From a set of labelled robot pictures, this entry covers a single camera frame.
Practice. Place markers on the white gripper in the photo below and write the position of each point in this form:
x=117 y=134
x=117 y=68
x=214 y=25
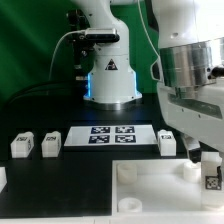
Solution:
x=200 y=119

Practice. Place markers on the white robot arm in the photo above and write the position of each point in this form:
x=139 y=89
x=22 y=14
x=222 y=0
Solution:
x=190 y=62

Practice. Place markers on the white marker sheet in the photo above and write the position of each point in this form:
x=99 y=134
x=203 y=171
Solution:
x=110 y=135

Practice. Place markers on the white block left edge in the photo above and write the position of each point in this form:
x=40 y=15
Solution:
x=3 y=179

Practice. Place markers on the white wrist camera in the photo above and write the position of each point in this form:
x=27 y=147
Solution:
x=156 y=70

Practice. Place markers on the black rear camera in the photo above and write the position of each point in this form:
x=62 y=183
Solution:
x=83 y=32

